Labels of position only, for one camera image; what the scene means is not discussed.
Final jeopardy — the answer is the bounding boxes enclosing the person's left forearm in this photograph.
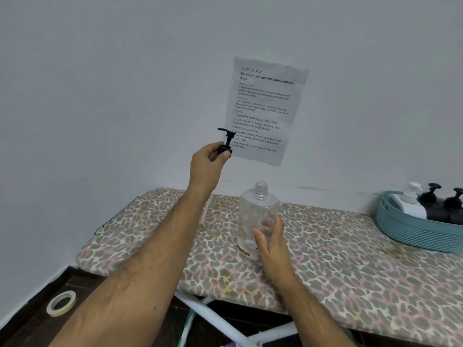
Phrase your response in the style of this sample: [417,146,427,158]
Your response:
[49,186,214,347]

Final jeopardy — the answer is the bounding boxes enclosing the teal plastic basket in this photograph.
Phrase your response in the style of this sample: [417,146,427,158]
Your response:
[376,190,463,254]

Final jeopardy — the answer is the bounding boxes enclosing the person's right forearm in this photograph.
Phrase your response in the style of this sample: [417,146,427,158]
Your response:
[274,270,357,347]

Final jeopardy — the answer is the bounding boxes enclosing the white square soap dispenser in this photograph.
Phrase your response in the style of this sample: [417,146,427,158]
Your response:
[390,193,427,221]

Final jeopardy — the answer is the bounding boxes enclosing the printed paper sheet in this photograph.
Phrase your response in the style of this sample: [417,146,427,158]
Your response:
[222,55,310,167]

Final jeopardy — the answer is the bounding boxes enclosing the person's left hand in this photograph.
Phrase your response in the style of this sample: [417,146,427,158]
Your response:
[189,141,232,195]

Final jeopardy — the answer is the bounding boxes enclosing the white tape roll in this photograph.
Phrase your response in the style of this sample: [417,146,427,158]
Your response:
[46,290,78,317]

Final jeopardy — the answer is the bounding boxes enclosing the leopard print ironing board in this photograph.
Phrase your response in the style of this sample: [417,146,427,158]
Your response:
[78,187,463,343]

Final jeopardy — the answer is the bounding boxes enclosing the person's right hand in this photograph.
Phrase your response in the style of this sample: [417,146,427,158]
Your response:
[252,215,292,284]

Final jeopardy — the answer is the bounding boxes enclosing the white ironing board legs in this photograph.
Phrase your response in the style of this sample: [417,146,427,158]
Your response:
[175,291,357,347]

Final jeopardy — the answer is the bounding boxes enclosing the black pump with long tube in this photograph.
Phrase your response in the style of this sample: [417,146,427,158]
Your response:
[199,127,236,228]

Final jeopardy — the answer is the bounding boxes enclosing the small white pump head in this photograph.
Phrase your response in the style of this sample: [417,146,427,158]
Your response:
[402,182,423,205]

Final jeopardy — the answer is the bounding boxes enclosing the metal wire iron rest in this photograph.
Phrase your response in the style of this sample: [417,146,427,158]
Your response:
[94,196,140,236]

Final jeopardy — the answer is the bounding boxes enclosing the transparent bottle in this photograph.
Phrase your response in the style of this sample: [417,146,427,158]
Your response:
[237,181,281,266]

